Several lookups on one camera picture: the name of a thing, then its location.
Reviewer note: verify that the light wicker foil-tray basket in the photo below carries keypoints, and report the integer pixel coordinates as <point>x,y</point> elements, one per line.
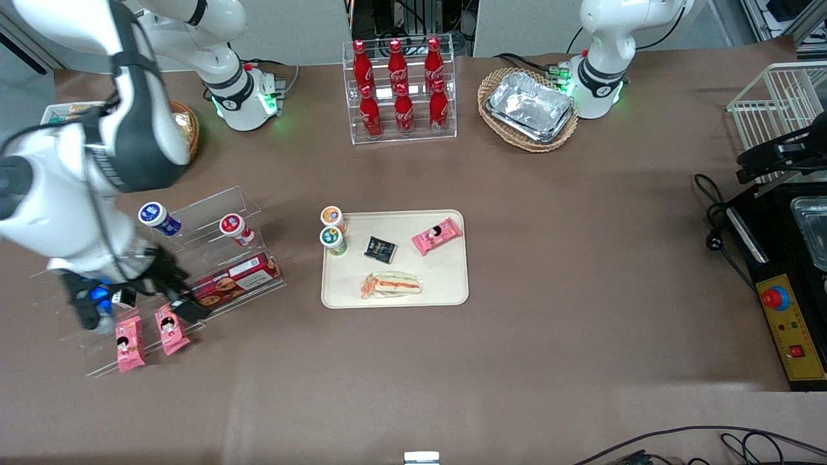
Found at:
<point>523,146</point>

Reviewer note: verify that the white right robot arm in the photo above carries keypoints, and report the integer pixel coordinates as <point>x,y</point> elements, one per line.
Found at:
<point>58,194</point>

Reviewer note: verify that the flat pack of beige crackers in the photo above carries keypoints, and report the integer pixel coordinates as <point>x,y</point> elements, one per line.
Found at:
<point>77,110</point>

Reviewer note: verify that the clear bag of beige snacks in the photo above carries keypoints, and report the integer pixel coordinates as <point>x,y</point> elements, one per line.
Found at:
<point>181,129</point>

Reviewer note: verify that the brown wicker snack basket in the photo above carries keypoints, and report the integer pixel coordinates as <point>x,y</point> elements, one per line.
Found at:
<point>192,129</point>

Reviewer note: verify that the beige plastic serving tray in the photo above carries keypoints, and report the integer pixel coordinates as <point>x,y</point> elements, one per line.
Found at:
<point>446,284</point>

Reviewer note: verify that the black machine with yellow panel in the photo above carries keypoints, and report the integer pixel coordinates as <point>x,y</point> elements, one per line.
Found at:
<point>791,342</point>

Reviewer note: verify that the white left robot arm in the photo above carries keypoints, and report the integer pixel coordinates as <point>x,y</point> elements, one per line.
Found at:
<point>607,32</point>

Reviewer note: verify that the red emergency stop button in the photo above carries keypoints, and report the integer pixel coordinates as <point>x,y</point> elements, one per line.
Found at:
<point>775,298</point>

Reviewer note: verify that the orange lid cup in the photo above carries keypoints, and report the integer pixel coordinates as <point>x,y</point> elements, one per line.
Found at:
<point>332,217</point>

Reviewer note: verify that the green lid cup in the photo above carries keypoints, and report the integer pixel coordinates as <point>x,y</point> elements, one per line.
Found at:
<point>332,239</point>

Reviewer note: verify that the white rectangular snack tray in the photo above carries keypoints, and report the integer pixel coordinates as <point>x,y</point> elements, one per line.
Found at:
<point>52,113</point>

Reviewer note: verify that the clear acrylic tiered stand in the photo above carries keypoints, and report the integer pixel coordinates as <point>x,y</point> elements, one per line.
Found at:
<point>219,201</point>

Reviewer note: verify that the small black carton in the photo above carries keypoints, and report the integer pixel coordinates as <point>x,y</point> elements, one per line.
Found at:
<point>124,298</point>

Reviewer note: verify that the red lid cup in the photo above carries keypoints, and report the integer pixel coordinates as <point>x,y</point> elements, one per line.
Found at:
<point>234,227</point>

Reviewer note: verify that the triangle sandwich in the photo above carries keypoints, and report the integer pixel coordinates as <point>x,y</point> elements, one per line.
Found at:
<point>393,285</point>

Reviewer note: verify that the small white box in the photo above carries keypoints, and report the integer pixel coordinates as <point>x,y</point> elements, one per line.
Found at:
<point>421,458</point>

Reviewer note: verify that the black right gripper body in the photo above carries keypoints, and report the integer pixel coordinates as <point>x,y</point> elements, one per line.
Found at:
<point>157,271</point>

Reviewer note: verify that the black snack packet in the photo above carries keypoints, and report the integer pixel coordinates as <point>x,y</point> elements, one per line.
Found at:
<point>380,250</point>

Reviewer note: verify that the pink snack pack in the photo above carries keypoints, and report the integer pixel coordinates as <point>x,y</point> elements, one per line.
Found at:
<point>171,329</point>
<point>437,236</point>
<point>130,343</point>

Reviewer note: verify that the blue lid cup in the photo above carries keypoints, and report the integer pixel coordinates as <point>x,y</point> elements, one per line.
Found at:
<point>156,216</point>

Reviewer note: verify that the clear acrylic bottle rack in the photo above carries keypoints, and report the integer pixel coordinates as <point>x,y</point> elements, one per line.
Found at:
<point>400,139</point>

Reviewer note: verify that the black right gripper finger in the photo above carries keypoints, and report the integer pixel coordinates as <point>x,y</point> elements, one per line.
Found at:
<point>190,311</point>

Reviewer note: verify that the red cookie box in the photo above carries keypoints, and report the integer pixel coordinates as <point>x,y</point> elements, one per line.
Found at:
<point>245,274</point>

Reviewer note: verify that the black equipment rack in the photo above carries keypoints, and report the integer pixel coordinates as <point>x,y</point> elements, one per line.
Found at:
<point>413,16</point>

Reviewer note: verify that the red cola bottle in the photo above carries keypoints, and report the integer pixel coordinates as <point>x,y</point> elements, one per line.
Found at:
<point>404,115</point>
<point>439,111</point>
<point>362,68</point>
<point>434,64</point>
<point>371,116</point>
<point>397,68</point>

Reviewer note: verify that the stack of foil trays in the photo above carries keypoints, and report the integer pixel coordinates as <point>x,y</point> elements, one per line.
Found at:
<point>530,106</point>

